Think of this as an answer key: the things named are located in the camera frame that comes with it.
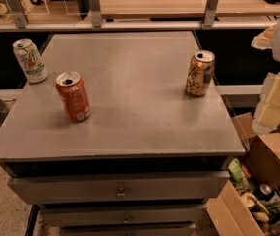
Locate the white green 7up can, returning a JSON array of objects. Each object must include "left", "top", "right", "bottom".
[{"left": 13, "top": 38, "right": 48, "bottom": 84}]

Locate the metal shelf rail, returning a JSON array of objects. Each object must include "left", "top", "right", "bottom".
[{"left": 0, "top": 21, "right": 275, "bottom": 32}]

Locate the left metal bracket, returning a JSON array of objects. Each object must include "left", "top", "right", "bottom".
[{"left": 7, "top": 0, "right": 28, "bottom": 29}]

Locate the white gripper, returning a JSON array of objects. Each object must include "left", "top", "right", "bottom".
[{"left": 251, "top": 19, "right": 280, "bottom": 134}]

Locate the red coke can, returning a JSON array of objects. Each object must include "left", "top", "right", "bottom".
[{"left": 56, "top": 72, "right": 91, "bottom": 122}]

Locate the wooden shelf board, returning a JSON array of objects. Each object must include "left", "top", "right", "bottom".
[{"left": 100, "top": 0, "right": 280, "bottom": 18}]

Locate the grey drawer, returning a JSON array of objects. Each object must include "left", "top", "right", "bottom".
[
  {"left": 41, "top": 204, "right": 206, "bottom": 227},
  {"left": 8, "top": 171, "right": 229, "bottom": 205},
  {"left": 60, "top": 223, "right": 195, "bottom": 236}
]

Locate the middle grey drawer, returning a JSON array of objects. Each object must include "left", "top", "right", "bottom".
[{"left": 41, "top": 204, "right": 206, "bottom": 227}]

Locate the right metal bracket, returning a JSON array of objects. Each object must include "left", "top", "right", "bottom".
[{"left": 202, "top": 0, "right": 219, "bottom": 27}]

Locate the grey drawer cabinet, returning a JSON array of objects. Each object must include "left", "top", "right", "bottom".
[{"left": 0, "top": 31, "right": 247, "bottom": 236}]

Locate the middle metal bracket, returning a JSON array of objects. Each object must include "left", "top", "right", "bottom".
[{"left": 88, "top": 0, "right": 102, "bottom": 28}]

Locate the top grey drawer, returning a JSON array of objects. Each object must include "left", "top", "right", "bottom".
[{"left": 8, "top": 171, "right": 229, "bottom": 205}]

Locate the gold patterned soda can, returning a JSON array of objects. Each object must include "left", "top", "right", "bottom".
[{"left": 186, "top": 50, "right": 215, "bottom": 97}]

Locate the cardboard box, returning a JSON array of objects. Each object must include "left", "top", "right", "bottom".
[{"left": 207, "top": 113, "right": 280, "bottom": 236}]

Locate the bottom grey drawer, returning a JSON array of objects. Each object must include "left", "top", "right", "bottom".
[{"left": 60, "top": 223, "right": 195, "bottom": 236}]

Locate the green snack bag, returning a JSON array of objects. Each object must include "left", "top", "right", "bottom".
[{"left": 228, "top": 158, "right": 254, "bottom": 193}]

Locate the metal bracket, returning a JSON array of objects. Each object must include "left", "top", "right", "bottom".
[
  {"left": 202, "top": 0, "right": 219, "bottom": 27},
  {"left": 7, "top": 0, "right": 28, "bottom": 29},
  {"left": 88, "top": 0, "right": 102, "bottom": 28}
]

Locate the silver can in box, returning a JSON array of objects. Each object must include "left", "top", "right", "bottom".
[{"left": 255, "top": 184, "right": 274, "bottom": 201}]

